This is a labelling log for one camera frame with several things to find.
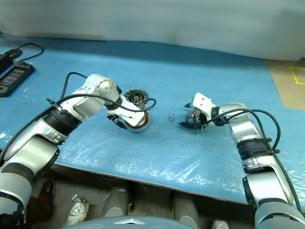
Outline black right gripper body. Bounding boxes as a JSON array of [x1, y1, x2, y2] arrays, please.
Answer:
[[191, 108, 208, 131]]

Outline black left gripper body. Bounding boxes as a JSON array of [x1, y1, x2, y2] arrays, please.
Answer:
[[107, 114, 121, 125]]

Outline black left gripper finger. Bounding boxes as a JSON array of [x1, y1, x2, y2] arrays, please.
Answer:
[[116, 120, 131, 131]]

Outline grey motor base copper windings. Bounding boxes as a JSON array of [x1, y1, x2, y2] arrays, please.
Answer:
[[125, 110, 151, 134]]

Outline grey motor lid circuit board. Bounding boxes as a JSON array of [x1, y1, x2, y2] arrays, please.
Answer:
[[123, 88, 150, 107]]

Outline blue table mat plastic film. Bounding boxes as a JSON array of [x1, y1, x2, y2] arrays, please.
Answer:
[[0, 35, 305, 206]]

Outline grey rounded robot leg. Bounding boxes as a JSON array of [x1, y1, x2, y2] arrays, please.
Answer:
[[102, 186, 131, 218], [173, 190, 200, 225]]

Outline brown cardboard sheet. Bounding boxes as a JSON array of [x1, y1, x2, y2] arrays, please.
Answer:
[[266, 58, 305, 110]]

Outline white backdrop cloth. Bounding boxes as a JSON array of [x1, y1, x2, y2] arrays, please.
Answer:
[[0, 0, 305, 62]]

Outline white rounded foot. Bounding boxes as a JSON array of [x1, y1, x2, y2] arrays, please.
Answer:
[[65, 194, 91, 227], [211, 219, 230, 229]]

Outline dark red shoe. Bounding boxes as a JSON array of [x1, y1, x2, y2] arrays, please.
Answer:
[[28, 179, 57, 222]]

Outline grey-blue robot torso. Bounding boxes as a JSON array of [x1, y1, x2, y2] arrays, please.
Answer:
[[59, 216, 210, 229]]

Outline black rectangular battery device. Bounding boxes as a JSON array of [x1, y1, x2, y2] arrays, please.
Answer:
[[0, 61, 35, 97]]

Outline black power adapter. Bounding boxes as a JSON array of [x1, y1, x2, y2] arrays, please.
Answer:
[[0, 49, 23, 74]]

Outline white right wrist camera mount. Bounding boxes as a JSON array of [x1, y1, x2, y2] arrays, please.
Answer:
[[192, 92, 217, 120]]

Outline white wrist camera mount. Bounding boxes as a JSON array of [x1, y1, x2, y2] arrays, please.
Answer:
[[192, 92, 217, 120], [104, 94, 146, 125]]

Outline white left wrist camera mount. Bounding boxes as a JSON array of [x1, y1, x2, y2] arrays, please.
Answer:
[[104, 94, 146, 125]]

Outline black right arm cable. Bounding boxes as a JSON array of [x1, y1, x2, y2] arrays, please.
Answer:
[[202, 108, 303, 215]]

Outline thin black table cable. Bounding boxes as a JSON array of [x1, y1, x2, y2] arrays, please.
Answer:
[[13, 42, 44, 63]]

